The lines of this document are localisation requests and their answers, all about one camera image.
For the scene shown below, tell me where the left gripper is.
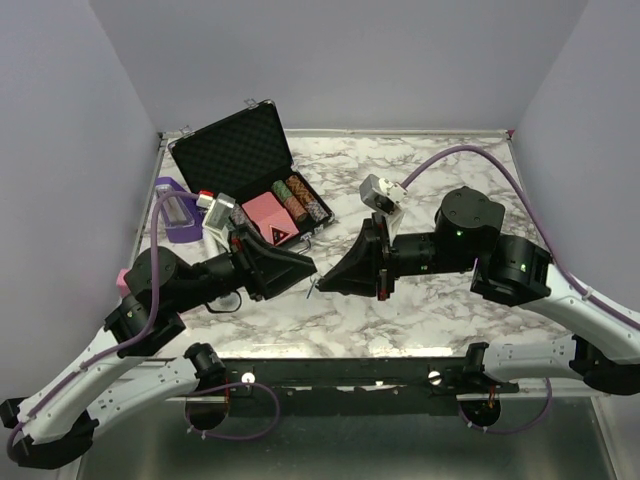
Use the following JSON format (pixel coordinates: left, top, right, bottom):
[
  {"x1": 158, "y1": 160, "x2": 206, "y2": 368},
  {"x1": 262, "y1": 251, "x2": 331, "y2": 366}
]
[{"x1": 172, "y1": 222, "x2": 319, "y2": 314}]

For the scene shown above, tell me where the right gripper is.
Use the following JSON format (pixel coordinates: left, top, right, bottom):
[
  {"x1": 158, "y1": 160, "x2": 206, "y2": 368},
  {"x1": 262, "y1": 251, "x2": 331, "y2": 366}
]
[{"x1": 318, "y1": 213, "x2": 477, "y2": 302}]

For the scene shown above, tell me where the blue key tag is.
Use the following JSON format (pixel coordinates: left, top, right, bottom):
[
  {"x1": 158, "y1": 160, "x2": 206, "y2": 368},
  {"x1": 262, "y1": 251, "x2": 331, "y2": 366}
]
[{"x1": 305, "y1": 277, "x2": 318, "y2": 299}]

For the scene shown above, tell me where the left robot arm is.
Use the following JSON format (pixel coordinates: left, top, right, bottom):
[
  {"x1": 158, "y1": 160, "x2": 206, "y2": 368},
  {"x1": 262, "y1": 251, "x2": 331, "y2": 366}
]
[{"x1": 1, "y1": 227, "x2": 316, "y2": 470}]

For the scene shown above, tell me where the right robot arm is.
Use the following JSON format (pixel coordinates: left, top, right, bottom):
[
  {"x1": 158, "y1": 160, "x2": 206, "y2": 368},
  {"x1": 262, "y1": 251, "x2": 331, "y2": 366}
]
[{"x1": 316, "y1": 176, "x2": 639, "y2": 396}]

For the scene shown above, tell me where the pink playing card deck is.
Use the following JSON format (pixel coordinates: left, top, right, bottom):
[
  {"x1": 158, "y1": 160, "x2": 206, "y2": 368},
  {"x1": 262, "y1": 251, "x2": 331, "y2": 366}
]
[{"x1": 241, "y1": 192, "x2": 299, "y2": 246}]

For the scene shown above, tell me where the small grey ball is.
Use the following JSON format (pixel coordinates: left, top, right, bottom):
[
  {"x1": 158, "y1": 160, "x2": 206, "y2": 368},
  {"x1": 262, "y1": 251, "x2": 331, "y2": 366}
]
[{"x1": 216, "y1": 292, "x2": 242, "y2": 310}]

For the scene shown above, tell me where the purple metronome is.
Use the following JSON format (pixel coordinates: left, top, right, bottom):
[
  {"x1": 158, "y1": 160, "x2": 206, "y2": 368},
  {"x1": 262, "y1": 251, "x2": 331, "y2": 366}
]
[{"x1": 161, "y1": 196, "x2": 203, "y2": 244}]

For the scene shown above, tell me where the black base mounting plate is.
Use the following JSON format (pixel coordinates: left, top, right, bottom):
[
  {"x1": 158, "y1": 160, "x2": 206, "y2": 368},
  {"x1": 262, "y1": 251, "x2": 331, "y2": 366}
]
[{"x1": 164, "y1": 357, "x2": 521, "y2": 416}]

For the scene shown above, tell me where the black poker chip case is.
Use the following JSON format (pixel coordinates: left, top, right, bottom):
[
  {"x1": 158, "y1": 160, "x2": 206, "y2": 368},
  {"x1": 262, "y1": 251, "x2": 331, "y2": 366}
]
[{"x1": 168, "y1": 100, "x2": 335, "y2": 246}]

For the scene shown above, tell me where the pink box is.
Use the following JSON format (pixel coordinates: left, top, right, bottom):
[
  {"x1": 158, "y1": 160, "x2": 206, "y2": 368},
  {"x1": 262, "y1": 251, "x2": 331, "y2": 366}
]
[{"x1": 116, "y1": 269, "x2": 130, "y2": 298}]

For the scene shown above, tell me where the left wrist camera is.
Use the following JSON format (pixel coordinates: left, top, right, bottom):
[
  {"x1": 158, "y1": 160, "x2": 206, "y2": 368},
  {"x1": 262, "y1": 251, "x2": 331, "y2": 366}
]
[{"x1": 202, "y1": 193, "x2": 236, "y2": 244}]

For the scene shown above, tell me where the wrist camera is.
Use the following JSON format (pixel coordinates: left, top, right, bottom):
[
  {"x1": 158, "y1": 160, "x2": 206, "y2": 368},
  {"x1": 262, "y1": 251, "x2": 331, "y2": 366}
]
[
  {"x1": 202, "y1": 193, "x2": 236, "y2": 244},
  {"x1": 359, "y1": 174, "x2": 407, "y2": 222}
]

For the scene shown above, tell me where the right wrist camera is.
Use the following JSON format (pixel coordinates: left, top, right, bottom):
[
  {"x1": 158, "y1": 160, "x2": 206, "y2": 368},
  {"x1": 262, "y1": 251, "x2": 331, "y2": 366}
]
[{"x1": 359, "y1": 174, "x2": 407, "y2": 222}]

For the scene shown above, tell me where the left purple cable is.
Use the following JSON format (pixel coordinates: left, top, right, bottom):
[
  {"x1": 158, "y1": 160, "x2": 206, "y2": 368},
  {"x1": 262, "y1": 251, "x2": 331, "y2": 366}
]
[{"x1": 7, "y1": 188, "x2": 216, "y2": 461}]

